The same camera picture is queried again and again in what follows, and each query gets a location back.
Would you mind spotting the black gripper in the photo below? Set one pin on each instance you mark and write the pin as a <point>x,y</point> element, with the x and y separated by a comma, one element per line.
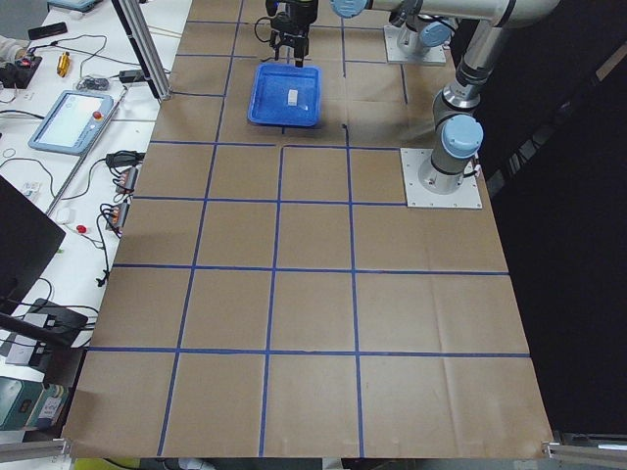
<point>300,17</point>

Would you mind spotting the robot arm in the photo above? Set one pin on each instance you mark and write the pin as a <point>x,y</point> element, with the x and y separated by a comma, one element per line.
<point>404,12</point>
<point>458,134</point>

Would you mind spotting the blue plastic tray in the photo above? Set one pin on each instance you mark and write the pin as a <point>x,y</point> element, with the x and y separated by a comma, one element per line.
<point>269,97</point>

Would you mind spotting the black power adapter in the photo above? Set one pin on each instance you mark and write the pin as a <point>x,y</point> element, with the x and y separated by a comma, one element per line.
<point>131,76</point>

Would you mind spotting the red connector box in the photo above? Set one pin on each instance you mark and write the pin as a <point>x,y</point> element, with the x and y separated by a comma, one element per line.
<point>125,182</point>

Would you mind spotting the teach pendant tablet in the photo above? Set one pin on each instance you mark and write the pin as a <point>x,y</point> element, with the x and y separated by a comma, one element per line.
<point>73,124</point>

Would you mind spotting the yellow cylindrical tool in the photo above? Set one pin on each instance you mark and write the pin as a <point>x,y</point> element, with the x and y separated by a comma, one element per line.
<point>63,65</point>

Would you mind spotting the black smartphone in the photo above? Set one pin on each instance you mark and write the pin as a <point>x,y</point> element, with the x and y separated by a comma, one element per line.
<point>48,30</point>

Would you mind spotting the orange connector box near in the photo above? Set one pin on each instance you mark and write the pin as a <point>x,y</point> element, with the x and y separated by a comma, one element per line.
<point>116,216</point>

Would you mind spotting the black monitor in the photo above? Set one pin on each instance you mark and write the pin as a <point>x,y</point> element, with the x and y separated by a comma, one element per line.
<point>29,240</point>

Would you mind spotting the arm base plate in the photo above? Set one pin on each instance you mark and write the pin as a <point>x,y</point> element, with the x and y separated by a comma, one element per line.
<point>428,188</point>
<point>421,46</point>

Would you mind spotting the aluminium profile post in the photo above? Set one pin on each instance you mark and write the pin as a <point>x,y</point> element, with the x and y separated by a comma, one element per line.
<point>140,39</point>

